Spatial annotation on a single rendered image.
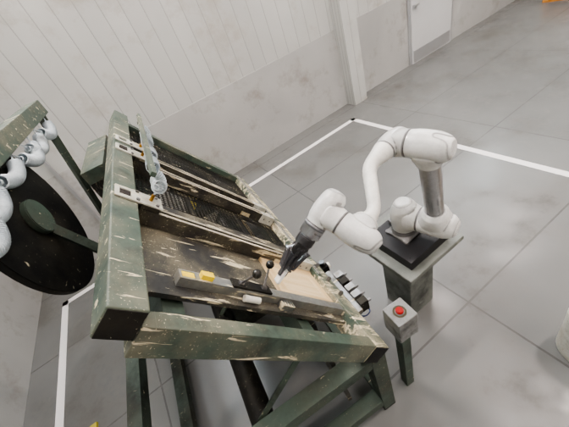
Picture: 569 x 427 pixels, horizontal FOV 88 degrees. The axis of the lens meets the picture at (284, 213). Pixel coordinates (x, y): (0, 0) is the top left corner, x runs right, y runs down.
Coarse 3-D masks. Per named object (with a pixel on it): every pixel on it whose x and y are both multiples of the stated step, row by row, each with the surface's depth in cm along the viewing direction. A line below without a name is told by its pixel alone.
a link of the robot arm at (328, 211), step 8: (328, 192) 110; (336, 192) 109; (320, 200) 110; (328, 200) 109; (336, 200) 108; (344, 200) 110; (312, 208) 112; (320, 208) 110; (328, 208) 108; (336, 208) 108; (344, 208) 110; (312, 216) 111; (320, 216) 110; (328, 216) 108; (336, 216) 107; (344, 216) 107; (320, 224) 111; (328, 224) 109; (336, 224) 107
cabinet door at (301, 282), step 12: (264, 264) 157; (276, 264) 166; (288, 276) 162; (300, 276) 172; (312, 276) 183; (276, 288) 144; (288, 288) 148; (300, 288) 157; (312, 288) 167; (324, 300) 161
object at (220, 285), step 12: (180, 276) 101; (192, 288) 106; (204, 288) 108; (216, 288) 111; (228, 288) 114; (264, 300) 126; (276, 300) 130; (288, 300) 134; (300, 300) 138; (312, 300) 147; (324, 312) 152; (336, 312) 157
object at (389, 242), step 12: (384, 228) 202; (384, 240) 195; (396, 240) 192; (420, 240) 186; (432, 240) 183; (444, 240) 187; (396, 252) 185; (408, 252) 182; (420, 252) 180; (408, 264) 180
